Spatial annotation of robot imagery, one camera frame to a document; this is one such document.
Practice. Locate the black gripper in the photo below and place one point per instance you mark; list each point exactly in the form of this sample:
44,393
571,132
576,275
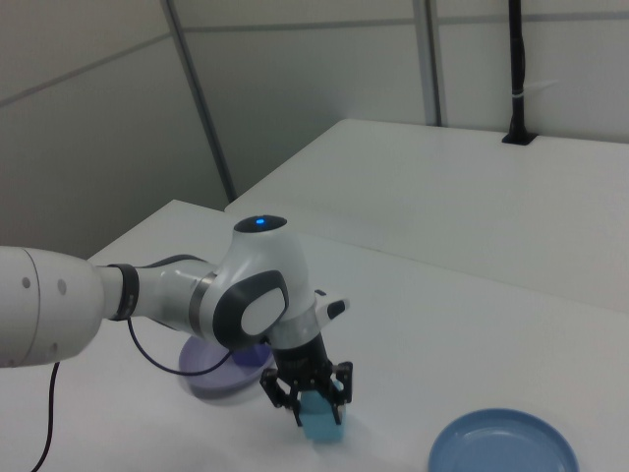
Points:
304,364

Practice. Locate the cyan foam cube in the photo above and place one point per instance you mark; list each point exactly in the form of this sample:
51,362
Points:
322,423

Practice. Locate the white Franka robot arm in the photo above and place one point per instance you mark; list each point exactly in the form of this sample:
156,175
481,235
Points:
265,265

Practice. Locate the purple round plate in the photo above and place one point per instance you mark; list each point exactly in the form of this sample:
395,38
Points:
211,376

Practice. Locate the blue round plate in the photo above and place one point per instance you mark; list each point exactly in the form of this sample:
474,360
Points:
501,442

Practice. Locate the white adjacent desk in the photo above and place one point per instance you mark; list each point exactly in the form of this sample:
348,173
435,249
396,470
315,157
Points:
442,196

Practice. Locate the black pole with base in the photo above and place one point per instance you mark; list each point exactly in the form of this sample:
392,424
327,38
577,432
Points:
517,59

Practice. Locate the grey partition post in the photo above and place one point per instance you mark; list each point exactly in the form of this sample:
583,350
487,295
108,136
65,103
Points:
433,59
201,98

